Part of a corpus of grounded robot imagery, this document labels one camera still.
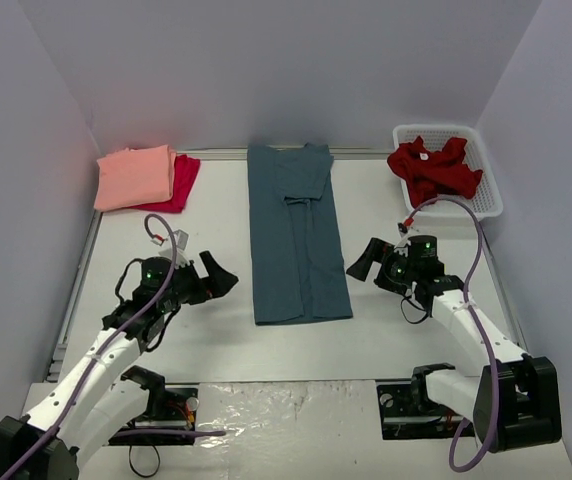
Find folded magenta t shirt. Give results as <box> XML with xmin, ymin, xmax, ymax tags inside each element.
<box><xmin>133</xmin><ymin>154</ymin><xmax>201</xmax><ymax>214</ymax></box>

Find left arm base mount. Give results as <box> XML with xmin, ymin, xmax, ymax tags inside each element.
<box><xmin>108</xmin><ymin>384</ymin><xmax>199</xmax><ymax>447</ymax></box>

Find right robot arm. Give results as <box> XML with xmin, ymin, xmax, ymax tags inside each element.
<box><xmin>347</xmin><ymin>235</ymin><xmax>562</xmax><ymax>453</ymax></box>

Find aluminium table edge rail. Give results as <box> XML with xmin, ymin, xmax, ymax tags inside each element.
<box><xmin>473</xmin><ymin>221</ymin><xmax>531</xmax><ymax>351</ymax></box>

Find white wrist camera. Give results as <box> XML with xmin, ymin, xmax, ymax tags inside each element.
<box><xmin>151</xmin><ymin>229</ymin><xmax>190</xmax><ymax>269</ymax></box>
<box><xmin>395</xmin><ymin>219</ymin><xmax>420</xmax><ymax>249</ymax></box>

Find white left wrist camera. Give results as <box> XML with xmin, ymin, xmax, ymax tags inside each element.
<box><xmin>151</xmin><ymin>229</ymin><xmax>190</xmax><ymax>269</ymax></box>

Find black thin floor cable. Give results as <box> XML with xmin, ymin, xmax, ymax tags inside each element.
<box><xmin>128</xmin><ymin>441</ymin><xmax>163</xmax><ymax>476</ymax></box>

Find teal blue t shirt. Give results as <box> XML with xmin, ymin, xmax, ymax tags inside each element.
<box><xmin>247</xmin><ymin>144</ymin><xmax>353</xmax><ymax>326</ymax></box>

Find folded salmon pink t shirt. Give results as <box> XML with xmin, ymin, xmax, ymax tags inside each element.
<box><xmin>94</xmin><ymin>145</ymin><xmax>176</xmax><ymax>212</ymax></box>

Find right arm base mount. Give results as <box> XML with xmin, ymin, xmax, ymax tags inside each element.
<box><xmin>375</xmin><ymin>379</ymin><xmax>463</xmax><ymax>441</ymax></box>

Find crumpled dark red t shirt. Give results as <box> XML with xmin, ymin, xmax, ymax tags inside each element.
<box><xmin>387</xmin><ymin>136</ymin><xmax>483</xmax><ymax>208</ymax></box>

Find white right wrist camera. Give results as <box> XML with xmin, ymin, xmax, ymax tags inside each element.
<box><xmin>395</xmin><ymin>219</ymin><xmax>420</xmax><ymax>249</ymax></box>

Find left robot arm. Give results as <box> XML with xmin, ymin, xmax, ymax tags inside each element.
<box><xmin>0</xmin><ymin>251</ymin><xmax>238</xmax><ymax>479</ymax></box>

